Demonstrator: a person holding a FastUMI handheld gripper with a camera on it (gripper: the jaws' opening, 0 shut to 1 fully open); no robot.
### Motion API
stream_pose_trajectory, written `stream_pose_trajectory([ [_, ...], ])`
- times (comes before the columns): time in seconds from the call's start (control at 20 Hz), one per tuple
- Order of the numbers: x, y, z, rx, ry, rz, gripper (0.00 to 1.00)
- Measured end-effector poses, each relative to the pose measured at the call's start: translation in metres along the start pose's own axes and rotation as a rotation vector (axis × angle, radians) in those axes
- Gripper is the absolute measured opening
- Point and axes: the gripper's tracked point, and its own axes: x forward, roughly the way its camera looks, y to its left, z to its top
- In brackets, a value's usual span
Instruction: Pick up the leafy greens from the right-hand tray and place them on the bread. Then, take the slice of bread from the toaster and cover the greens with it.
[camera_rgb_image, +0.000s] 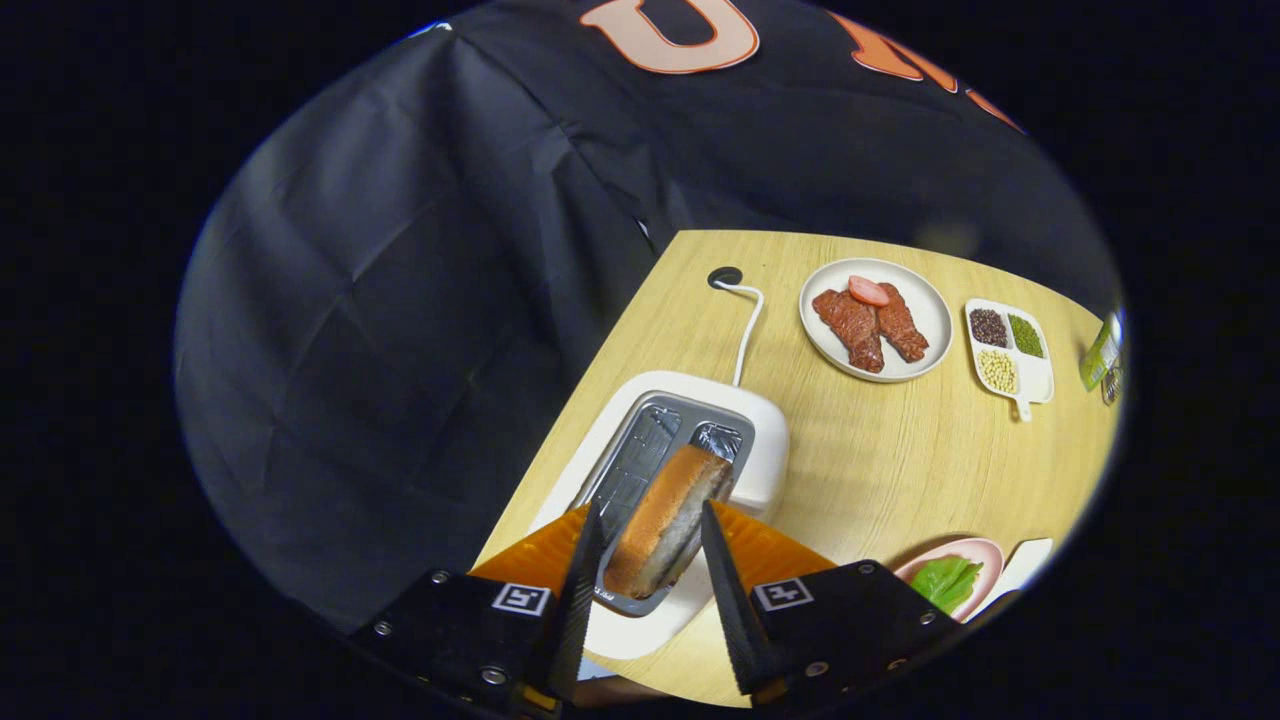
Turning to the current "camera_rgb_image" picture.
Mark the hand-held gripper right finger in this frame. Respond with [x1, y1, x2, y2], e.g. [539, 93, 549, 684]
[700, 499, 969, 709]

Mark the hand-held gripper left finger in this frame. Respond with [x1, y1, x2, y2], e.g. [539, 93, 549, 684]
[348, 498, 608, 717]

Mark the brown crust bread slice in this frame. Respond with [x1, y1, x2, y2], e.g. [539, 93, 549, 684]
[603, 444, 734, 601]

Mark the green lettuce leaf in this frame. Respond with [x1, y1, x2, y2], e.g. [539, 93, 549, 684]
[908, 555, 986, 615]

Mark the white toaster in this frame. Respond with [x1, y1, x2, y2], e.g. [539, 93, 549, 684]
[528, 370, 791, 661]

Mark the pink plate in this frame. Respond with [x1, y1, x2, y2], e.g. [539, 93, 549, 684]
[893, 537, 1005, 623]

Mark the white square plate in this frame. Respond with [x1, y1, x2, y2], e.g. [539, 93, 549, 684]
[965, 538, 1055, 623]

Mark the brown meat piece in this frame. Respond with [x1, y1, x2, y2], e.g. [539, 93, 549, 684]
[875, 283, 931, 364]
[811, 289, 886, 375]

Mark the black backdrop cloth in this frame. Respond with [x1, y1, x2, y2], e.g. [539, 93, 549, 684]
[175, 0, 1121, 636]

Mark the grey round plate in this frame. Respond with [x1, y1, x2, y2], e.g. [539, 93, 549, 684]
[798, 258, 955, 384]

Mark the pile of soy beans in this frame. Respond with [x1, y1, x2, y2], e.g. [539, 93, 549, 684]
[976, 349, 1019, 395]

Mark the white divided dish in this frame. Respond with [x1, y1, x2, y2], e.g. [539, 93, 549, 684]
[964, 298, 1057, 423]

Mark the silver bottle with green label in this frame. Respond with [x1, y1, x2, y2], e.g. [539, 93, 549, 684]
[1078, 310, 1125, 393]

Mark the white toaster cable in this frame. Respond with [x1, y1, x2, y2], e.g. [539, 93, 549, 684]
[712, 280, 766, 389]

